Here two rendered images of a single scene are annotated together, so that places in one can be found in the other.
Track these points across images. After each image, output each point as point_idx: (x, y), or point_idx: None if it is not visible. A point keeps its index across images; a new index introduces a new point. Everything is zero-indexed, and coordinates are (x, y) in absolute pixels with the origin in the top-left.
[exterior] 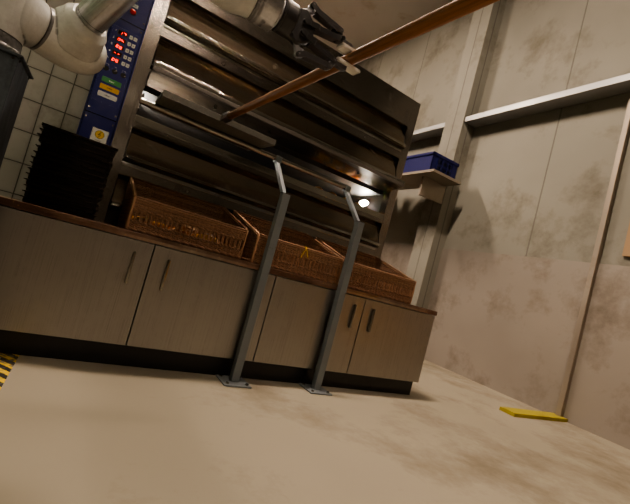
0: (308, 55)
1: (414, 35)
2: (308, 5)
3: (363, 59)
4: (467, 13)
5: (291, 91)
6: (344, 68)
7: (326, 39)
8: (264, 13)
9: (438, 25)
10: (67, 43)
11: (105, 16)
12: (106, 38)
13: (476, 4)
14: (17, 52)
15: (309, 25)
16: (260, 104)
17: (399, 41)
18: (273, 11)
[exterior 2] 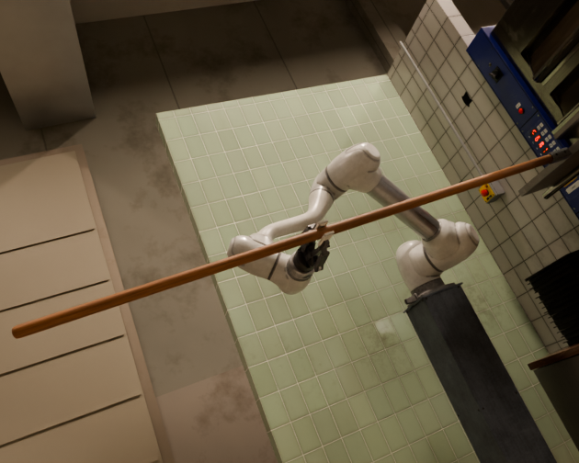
0: (316, 265)
1: (249, 262)
2: None
3: (306, 242)
4: (204, 276)
5: (414, 207)
6: (324, 243)
7: None
8: (298, 277)
9: (227, 268)
10: (438, 256)
11: (421, 230)
12: (446, 227)
13: (194, 280)
14: (424, 294)
15: (304, 251)
16: (473, 187)
17: (263, 257)
18: (295, 274)
